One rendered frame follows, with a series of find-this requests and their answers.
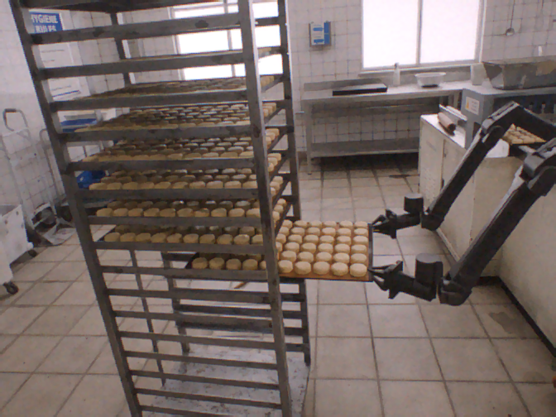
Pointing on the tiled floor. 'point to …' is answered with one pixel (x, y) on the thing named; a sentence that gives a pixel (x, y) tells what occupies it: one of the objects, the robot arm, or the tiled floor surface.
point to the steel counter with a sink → (406, 88)
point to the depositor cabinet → (492, 179)
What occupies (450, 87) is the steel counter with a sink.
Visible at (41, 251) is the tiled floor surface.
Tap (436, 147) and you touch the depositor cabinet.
